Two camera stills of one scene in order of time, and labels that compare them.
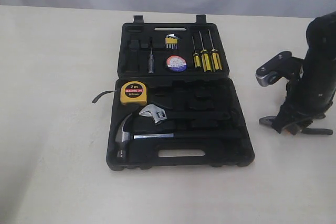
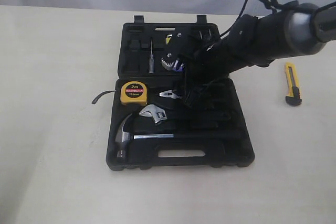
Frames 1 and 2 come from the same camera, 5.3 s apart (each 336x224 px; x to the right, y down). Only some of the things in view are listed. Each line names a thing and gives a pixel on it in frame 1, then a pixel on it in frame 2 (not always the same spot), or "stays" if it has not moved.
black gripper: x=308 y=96 → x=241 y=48
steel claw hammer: x=122 y=140 stays
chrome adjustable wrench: x=158 y=113 stays
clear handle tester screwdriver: x=151 y=60 stays
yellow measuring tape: x=134 y=93 stays
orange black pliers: x=270 y=120 → x=169 y=93
